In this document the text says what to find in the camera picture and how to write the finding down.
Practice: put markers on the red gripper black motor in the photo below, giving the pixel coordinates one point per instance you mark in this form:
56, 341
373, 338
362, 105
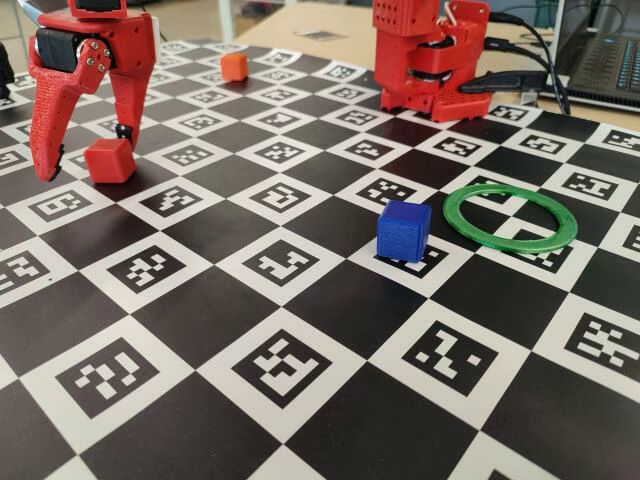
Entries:
131, 42

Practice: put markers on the red cube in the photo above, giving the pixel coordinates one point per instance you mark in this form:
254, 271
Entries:
109, 162

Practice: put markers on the blue cube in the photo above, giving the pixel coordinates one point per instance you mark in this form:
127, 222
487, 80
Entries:
402, 232

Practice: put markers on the red perforated robot base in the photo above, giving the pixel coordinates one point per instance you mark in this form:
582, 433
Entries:
457, 106

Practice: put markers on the orange cube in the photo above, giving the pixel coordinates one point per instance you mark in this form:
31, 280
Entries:
234, 67

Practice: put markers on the black stand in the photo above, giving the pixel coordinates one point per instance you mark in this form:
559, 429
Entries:
5, 70

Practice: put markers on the grey metal chair legs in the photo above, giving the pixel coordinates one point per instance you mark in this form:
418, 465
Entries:
20, 30

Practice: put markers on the white table leg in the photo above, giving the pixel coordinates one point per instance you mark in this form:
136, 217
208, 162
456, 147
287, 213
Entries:
226, 20

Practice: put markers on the black white marker checkerboard mat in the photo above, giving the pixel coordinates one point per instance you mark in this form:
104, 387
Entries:
210, 325

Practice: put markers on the black power plug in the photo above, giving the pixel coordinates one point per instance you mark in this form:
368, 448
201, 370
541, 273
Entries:
500, 82

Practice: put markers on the white adapter box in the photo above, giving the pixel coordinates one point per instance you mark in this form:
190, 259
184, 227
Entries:
547, 95

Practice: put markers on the dark grey laptop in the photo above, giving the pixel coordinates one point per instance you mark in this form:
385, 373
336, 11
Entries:
600, 55

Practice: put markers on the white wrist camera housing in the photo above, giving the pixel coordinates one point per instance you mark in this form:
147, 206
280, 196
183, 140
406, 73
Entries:
156, 31

